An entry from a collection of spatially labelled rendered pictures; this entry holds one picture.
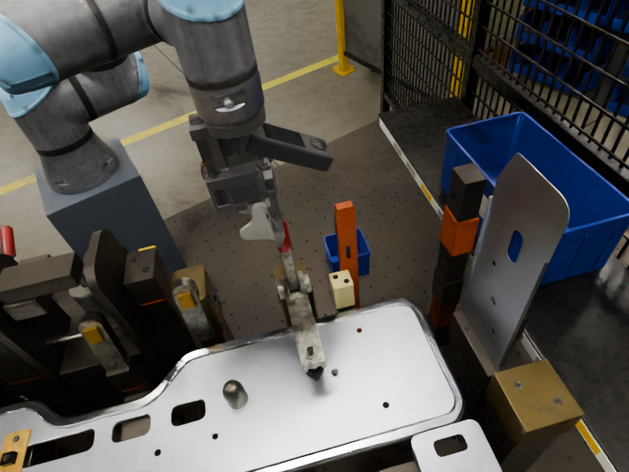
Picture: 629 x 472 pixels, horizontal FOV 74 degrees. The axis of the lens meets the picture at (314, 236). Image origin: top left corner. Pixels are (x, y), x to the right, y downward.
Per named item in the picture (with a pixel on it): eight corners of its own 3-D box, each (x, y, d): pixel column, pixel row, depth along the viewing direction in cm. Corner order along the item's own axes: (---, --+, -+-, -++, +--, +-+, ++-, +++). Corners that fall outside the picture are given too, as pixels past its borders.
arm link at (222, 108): (253, 51, 47) (263, 84, 41) (261, 90, 50) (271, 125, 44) (185, 66, 46) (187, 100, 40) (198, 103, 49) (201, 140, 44)
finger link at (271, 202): (268, 219, 58) (254, 165, 53) (280, 216, 59) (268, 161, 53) (272, 240, 55) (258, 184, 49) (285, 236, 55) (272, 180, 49)
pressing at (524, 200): (494, 374, 63) (569, 209, 39) (459, 311, 71) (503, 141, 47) (498, 373, 63) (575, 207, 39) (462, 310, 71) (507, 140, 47)
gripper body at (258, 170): (215, 184, 58) (186, 104, 49) (276, 169, 59) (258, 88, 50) (219, 220, 53) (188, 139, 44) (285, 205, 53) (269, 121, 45)
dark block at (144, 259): (201, 392, 98) (123, 284, 68) (200, 365, 103) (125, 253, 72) (222, 387, 98) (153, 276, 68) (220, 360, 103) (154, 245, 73)
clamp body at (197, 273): (226, 399, 97) (168, 308, 70) (223, 357, 104) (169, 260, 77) (255, 391, 97) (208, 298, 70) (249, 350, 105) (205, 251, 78)
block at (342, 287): (345, 384, 96) (333, 289, 69) (341, 370, 98) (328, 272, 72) (359, 380, 96) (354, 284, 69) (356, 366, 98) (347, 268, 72)
